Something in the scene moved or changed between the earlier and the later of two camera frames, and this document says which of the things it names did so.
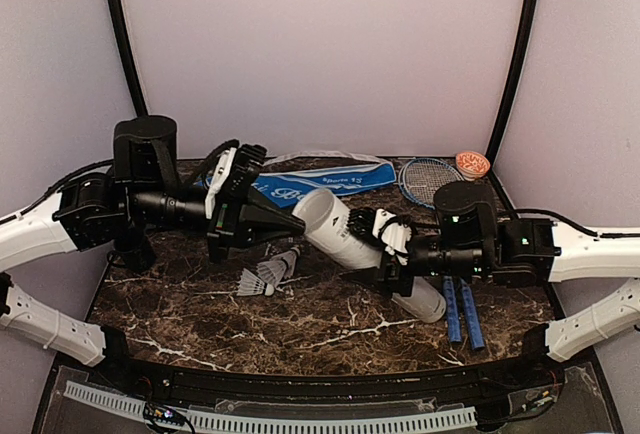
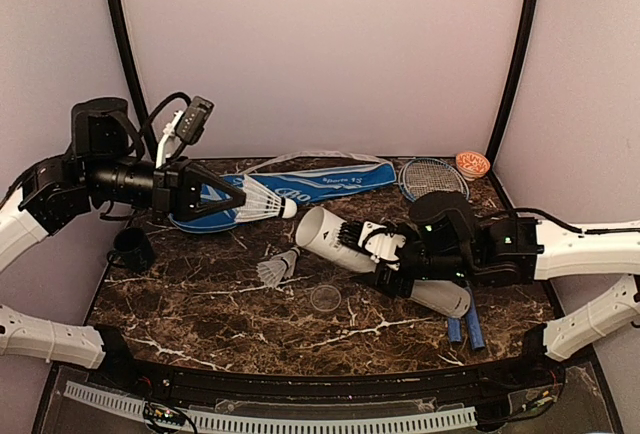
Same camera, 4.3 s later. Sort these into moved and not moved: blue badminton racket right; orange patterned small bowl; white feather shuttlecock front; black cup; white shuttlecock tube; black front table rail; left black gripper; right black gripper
Moved: white feather shuttlecock front; white shuttlecock tube; left black gripper
Not moved: black cup; orange patterned small bowl; blue badminton racket right; black front table rail; right black gripper
